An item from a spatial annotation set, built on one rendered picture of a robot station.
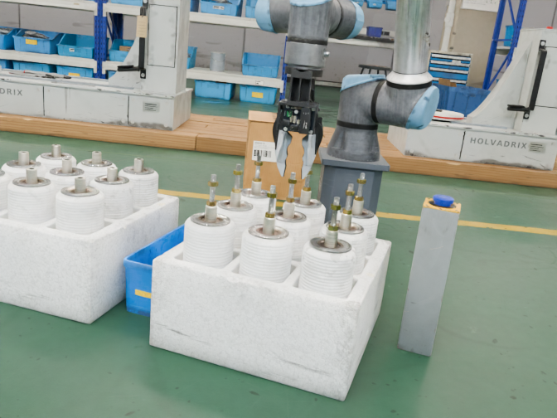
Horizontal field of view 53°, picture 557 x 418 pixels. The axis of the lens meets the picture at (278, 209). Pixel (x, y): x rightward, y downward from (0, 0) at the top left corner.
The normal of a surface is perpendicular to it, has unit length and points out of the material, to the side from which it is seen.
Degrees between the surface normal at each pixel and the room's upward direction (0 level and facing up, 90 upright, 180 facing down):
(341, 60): 90
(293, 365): 90
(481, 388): 0
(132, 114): 90
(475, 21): 90
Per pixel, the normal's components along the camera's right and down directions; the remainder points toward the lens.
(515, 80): -0.02, 0.28
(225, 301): -0.33, 0.24
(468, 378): 0.10, -0.96
